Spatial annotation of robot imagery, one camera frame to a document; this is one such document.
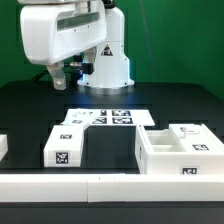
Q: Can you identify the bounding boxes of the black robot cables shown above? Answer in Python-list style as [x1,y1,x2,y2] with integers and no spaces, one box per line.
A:
[31,54,84,82]

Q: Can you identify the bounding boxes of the white left fence bar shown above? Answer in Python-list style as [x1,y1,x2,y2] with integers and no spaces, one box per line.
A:
[0,135,8,161]

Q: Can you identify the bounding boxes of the white door panel with knob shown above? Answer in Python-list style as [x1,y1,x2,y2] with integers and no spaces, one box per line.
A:
[169,124,224,154]

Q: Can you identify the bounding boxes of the white flat panel with tag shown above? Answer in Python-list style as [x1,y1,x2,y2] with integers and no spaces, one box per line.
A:
[62,114,97,126]

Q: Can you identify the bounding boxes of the white front fence bar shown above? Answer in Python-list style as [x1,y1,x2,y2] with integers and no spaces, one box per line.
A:
[0,174,224,202]

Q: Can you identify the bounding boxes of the white fence bar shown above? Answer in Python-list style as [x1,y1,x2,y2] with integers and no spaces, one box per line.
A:
[0,174,224,202]
[0,135,8,161]

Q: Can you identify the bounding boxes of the white block with two tags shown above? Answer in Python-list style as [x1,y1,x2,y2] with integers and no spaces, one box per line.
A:
[44,125,84,167]

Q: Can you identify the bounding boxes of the white cabinet body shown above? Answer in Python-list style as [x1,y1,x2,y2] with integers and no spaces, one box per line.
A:
[135,126,224,175]

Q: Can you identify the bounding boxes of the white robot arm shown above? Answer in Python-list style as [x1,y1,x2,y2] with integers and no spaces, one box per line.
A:
[17,0,134,95]

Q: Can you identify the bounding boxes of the white tag base sheet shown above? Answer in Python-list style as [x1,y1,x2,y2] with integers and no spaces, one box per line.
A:
[65,108,155,126]

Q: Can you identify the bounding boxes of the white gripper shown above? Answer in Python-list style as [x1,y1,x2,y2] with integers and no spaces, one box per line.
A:
[20,2,107,90]

